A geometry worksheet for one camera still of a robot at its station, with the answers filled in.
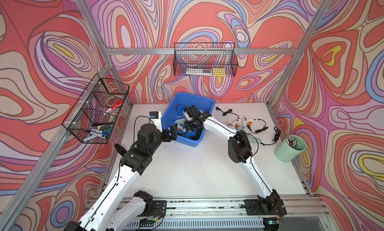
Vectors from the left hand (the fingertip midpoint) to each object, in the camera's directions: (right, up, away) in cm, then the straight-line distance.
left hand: (170, 124), depth 72 cm
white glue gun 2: (+58, -2, +35) cm, 68 cm away
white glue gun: (+43, -1, +35) cm, 55 cm away
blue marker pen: (-30, -4, -4) cm, 31 cm away
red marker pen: (-29, +10, +5) cm, 31 cm away
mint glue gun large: (+50, -11, +24) cm, 56 cm away
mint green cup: (+63, -13, +7) cm, 65 cm away
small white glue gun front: (+3, -4, +30) cm, 30 cm away
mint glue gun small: (+3, +1, +29) cm, 29 cm away
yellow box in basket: (+27, +32, +19) cm, 46 cm away
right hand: (+9, -4, +30) cm, 31 cm away
